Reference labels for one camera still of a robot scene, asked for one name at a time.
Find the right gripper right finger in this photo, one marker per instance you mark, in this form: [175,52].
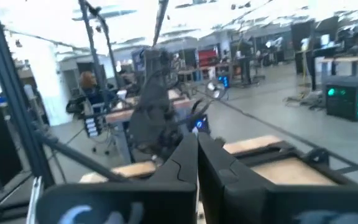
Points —
[275,205]

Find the black computer with green lights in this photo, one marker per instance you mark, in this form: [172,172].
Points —
[348,101]

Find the black power strip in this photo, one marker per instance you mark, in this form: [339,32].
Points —
[92,126]

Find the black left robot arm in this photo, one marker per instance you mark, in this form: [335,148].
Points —
[154,118]

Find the wooden workbench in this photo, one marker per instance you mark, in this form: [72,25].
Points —
[350,58]

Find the person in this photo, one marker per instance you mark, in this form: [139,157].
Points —
[88,81]

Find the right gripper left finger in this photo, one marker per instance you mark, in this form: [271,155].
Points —
[129,202]

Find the red tool cabinet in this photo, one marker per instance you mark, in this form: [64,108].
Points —
[207,58]

